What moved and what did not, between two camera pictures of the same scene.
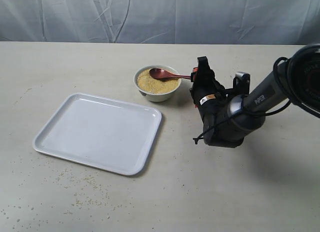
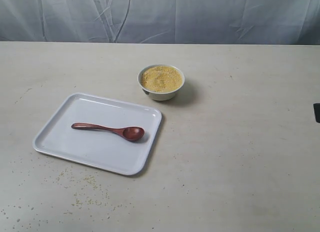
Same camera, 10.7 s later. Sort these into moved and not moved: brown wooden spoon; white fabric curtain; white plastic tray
Moved: brown wooden spoon
Not moved: white plastic tray; white fabric curtain
